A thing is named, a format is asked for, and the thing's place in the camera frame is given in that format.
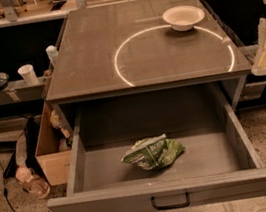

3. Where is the green jalapeno chip bag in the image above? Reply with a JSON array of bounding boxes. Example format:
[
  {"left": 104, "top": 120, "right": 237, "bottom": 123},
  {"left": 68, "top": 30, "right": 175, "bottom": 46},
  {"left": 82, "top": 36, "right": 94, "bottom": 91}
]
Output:
[{"left": 122, "top": 134, "right": 185, "bottom": 171}]

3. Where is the grey cabinet counter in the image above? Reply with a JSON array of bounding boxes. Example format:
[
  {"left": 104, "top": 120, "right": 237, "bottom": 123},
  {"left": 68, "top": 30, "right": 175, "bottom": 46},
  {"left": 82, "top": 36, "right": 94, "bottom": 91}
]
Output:
[{"left": 32, "top": 0, "right": 260, "bottom": 142}]

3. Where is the grey open drawer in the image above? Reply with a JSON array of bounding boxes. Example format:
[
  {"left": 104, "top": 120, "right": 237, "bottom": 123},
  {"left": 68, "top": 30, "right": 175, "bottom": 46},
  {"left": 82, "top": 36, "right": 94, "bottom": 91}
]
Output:
[{"left": 48, "top": 83, "right": 266, "bottom": 212}]

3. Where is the white bowl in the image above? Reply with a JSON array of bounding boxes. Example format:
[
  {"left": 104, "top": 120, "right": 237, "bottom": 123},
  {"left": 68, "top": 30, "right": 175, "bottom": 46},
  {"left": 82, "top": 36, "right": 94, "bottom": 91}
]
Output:
[{"left": 162, "top": 5, "right": 205, "bottom": 32}]

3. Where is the white bottle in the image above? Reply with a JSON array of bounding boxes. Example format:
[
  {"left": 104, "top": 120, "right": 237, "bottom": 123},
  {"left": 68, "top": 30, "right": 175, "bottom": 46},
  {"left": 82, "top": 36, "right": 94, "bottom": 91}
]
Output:
[{"left": 45, "top": 45, "right": 58, "bottom": 67}]

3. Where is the toy figure in box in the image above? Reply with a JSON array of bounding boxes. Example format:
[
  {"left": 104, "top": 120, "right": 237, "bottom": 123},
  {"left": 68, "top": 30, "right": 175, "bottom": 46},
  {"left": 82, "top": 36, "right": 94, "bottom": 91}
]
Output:
[{"left": 50, "top": 110, "right": 71, "bottom": 139}]

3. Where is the white paper cup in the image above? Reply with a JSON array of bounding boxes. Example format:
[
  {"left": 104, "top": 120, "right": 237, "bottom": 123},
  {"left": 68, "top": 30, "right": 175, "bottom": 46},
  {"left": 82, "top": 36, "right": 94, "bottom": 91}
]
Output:
[{"left": 18, "top": 64, "right": 39, "bottom": 86}]

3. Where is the cardboard box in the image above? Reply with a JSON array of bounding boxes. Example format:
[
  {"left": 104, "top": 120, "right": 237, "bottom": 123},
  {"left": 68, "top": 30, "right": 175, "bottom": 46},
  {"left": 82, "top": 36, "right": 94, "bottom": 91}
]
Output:
[{"left": 35, "top": 103, "right": 71, "bottom": 186}]

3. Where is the low grey shelf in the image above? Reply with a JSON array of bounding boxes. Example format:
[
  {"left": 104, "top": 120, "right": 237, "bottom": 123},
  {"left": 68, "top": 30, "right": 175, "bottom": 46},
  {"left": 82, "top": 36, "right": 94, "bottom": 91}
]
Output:
[{"left": 0, "top": 77, "right": 46, "bottom": 106}]

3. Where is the clear plastic bottle on floor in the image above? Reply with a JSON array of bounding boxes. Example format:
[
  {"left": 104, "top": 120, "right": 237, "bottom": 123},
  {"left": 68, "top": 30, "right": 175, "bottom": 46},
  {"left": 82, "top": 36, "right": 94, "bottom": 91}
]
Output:
[{"left": 15, "top": 166, "right": 51, "bottom": 199}]

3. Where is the black drawer handle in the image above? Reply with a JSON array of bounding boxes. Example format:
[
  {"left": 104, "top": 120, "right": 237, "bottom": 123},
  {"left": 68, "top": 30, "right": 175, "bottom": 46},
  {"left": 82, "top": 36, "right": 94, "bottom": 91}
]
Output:
[{"left": 151, "top": 192, "right": 191, "bottom": 211}]

